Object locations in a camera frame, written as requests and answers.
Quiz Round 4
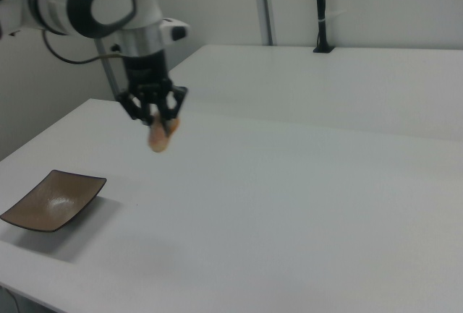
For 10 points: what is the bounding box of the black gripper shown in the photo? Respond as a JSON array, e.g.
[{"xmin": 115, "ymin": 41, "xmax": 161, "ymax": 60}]
[{"xmin": 116, "ymin": 48, "xmax": 190, "ymax": 137}]

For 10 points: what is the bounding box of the sugared bread roll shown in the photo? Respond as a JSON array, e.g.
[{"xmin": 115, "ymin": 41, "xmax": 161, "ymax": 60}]
[{"xmin": 146, "ymin": 112, "xmax": 182, "ymax": 154}]

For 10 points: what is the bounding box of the brown square ceramic plate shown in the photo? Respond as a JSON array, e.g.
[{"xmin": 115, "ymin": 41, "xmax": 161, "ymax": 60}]
[{"xmin": 0, "ymin": 169, "xmax": 108, "ymax": 234}]

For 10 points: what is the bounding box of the black pole with clamp base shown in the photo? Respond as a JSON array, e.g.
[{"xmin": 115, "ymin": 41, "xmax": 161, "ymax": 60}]
[{"xmin": 312, "ymin": 0, "xmax": 347, "ymax": 54}]

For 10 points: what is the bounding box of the aluminium profile post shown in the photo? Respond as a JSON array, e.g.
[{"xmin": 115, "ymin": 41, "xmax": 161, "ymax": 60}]
[
  {"xmin": 94, "ymin": 38, "xmax": 123, "ymax": 101},
  {"xmin": 250, "ymin": 0, "xmax": 274, "ymax": 46}
]

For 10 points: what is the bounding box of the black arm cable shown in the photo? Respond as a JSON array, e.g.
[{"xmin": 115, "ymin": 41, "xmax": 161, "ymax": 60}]
[{"xmin": 42, "ymin": 30, "xmax": 124, "ymax": 65}]

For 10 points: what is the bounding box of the thin floor cable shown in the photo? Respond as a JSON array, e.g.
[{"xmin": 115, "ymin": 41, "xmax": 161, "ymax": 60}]
[{"xmin": 0, "ymin": 285, "xmax": 21, "ymax": 313}]

